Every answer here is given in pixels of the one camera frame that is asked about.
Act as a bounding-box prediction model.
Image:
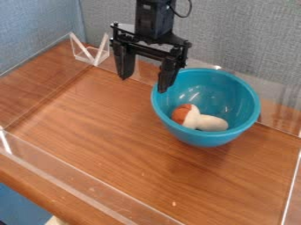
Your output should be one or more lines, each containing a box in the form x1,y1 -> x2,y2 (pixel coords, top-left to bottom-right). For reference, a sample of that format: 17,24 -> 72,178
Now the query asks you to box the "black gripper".
111,0 -> 191,93

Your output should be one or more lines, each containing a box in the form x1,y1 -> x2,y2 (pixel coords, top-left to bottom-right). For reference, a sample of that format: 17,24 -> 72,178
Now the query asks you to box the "brown and white toy mushroom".
171,104 -> 229,132

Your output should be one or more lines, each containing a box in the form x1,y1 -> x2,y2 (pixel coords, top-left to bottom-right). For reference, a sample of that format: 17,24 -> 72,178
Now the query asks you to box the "blue plastic bowl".
150,68 -> 261,147

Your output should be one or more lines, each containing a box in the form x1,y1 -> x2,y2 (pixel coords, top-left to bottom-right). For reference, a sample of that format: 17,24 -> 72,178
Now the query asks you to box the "clear acrylic back barrier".
111,40 -> 301,146

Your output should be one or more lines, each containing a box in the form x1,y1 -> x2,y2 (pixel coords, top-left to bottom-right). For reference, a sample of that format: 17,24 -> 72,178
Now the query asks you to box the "clear acrylic barrier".
0,128 -> 184,225
111,40 -> 301,146

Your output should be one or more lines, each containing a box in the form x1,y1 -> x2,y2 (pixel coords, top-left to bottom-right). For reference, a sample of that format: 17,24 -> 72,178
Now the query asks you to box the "clear acrylic front barrier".
0,128 -> 184,225

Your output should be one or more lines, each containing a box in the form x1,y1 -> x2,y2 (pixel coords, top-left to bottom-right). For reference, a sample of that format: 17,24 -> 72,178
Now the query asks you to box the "clear acrylic corner bracket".
69,33 -> 109,67

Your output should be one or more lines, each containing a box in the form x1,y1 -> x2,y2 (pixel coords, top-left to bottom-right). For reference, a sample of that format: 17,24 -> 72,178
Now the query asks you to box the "black cable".
168,0 -> 192,18

